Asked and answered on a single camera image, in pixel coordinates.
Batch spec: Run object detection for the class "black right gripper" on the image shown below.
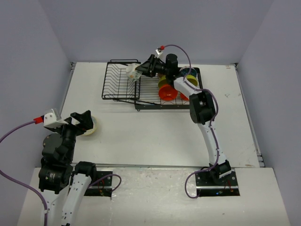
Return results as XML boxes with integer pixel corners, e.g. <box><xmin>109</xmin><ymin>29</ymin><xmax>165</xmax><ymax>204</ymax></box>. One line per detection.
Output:
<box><xmin>136</xmin><ymin>55</ymin><xmax>170</xmax><ymax>78</ymax></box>

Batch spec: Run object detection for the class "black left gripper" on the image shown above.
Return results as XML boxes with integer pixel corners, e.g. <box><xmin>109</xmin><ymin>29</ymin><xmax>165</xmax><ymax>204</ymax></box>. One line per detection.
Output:
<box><xmin>50</xmin><ymin>109</ymin><xmax>93</xmax><ymax>161</ymax></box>

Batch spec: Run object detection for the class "floral leaf pattern bowl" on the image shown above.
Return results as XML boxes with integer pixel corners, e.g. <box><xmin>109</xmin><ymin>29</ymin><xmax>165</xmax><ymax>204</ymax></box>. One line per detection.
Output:
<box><xmin>126</xmin><ymin>63</ymin><xmax>142</xmax><ymax>81</ymax></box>

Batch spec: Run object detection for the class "orange bowl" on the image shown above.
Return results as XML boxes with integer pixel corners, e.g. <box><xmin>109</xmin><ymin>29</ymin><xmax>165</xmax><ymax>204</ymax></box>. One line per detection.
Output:
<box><xmin>158</xmin><ymin>84</ymin><xmax>178</xmax><ymax>101</ymax></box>
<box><xmin>180</xmin><ymin>93</ymin><xmax>189</xmax><ymax>101</ymax></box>

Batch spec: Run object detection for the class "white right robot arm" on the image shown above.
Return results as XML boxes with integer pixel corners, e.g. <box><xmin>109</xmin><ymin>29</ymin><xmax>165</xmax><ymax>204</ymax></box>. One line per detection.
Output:
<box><xmin>135</xmin><ymin>54</ymin><xmax>231</xmax><ymax>185</ymax></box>

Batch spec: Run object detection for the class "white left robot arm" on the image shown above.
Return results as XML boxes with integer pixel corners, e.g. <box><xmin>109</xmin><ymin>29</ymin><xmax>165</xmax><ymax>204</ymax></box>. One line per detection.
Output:
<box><xmin>39</xmin><ymin>109</ymin><xmax>98</xmax><ymax>226</ymax></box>

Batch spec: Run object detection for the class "left lime green bowl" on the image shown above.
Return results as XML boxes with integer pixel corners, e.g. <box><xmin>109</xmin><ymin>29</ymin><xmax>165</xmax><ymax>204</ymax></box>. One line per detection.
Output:
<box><xmin>158</xmin><ymin>76</ymin><xmax>171</xmax><ymax>89</ymax></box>

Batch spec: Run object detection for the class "lime green bowl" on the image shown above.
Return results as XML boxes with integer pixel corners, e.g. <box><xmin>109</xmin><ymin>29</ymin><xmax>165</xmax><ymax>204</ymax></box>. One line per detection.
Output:
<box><xmin>183</xmin><ymin>74</ymin><xmax>198</xmax><ymax>87</ymax></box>
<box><xmin>158</xmin><ymin>76</ymin><xmax>171</xmax><ymax>89</ymax></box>

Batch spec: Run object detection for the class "blue patterned bowl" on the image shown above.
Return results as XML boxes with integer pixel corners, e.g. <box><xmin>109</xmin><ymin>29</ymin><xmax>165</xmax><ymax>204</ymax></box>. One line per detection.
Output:
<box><xmin>179</xmin><ymin>66</ymin><xmax>198</xmax><ymax>77</ymax></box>

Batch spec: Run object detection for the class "right lime green bowl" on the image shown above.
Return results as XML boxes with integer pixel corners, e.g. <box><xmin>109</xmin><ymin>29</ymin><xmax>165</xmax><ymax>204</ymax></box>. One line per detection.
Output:
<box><xmin>183</xmin><ymin>74</ymin><xmax>198</xmax><ymax>87</ymax></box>

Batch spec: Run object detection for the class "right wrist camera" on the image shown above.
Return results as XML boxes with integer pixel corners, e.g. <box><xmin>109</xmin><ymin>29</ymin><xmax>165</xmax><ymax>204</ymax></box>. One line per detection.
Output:
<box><xmin>155</xmin><ymin>46</ymin><xmax>165</xmax><ymax>60</ymax></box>

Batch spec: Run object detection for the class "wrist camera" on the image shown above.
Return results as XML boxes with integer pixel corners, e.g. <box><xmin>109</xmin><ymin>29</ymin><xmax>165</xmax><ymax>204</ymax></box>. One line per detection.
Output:
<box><xmin>155</xmin><ymin>46</ymin><xmax>165</xmax><ymax>60</ymax></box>
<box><xmin>33</xmin><ymin>109</ymin><xmax>68</xmax><ymax>129</ymax></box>

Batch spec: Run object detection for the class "black wire dish rack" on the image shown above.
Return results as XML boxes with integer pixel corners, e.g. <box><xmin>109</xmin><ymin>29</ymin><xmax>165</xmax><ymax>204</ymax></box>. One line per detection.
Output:
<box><xmin>102</xmin><ymin>59</ymin><xmax>189</xmax><ymax>111</ymax></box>

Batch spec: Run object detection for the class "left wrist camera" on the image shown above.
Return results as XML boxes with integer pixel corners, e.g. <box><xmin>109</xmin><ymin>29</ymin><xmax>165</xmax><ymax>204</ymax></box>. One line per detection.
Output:
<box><xmin>33</xmin><ymin>109</ymin><xmax>68</xmax><ymax>129</ymax></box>

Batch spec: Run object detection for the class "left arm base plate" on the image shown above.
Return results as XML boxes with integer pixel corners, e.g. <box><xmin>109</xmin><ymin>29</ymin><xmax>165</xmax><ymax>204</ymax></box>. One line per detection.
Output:
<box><xmin>84</xmin><ymin>171</ymin><xmax>112</xmax><ymax>197</ymax></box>

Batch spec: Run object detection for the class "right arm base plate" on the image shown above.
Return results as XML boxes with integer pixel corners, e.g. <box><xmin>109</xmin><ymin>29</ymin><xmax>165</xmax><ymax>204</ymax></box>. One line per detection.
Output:
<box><xmin>195</xmin><ymin>170</ymin><xmax>240</xmax><ymax>197</ymax></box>

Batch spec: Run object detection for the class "aluminium table edge rail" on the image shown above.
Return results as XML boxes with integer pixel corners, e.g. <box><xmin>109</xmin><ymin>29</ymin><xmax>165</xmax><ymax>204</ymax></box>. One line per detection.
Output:
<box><xmin>231</xmin><ymin>63</ymin><xmax>264</xmax><ymax>168</ymax></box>

